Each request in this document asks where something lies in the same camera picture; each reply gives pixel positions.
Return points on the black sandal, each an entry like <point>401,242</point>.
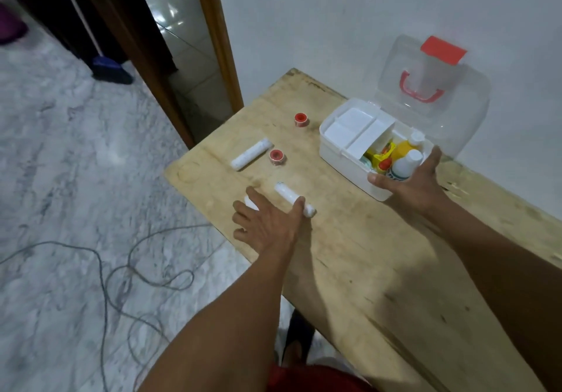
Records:
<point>298,330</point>

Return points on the white bottle green label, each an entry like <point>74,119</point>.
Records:
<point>406,165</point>

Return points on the person's left hand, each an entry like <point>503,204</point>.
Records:
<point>268,229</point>

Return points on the white divided insert tray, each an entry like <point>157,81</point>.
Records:
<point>351,128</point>

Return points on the person's right hand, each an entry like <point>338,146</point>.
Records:
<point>417,189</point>

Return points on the short white gauze roll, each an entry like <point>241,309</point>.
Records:
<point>250,203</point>
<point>295,198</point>

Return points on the person's right forearm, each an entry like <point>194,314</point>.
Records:
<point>505,273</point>

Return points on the green and yellow carton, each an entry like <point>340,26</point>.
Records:
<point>373,157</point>

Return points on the person's left forearm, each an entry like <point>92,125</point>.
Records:
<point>228,330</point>

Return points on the purple object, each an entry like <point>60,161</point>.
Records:
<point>11,27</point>

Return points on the dark brown door post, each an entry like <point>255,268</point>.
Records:
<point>145,66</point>

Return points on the light brown door frame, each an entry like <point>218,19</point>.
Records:
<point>217,40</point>

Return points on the small yellow bottle red cap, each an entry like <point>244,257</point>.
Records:
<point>385,164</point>

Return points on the long printed gauze roll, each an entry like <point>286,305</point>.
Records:
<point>251,153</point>

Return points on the yellow bottle white cap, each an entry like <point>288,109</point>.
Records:
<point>406,146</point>

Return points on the person's red shirt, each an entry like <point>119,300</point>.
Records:
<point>316,380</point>

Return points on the red tape roll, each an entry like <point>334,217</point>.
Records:
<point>276,156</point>
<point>300,119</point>

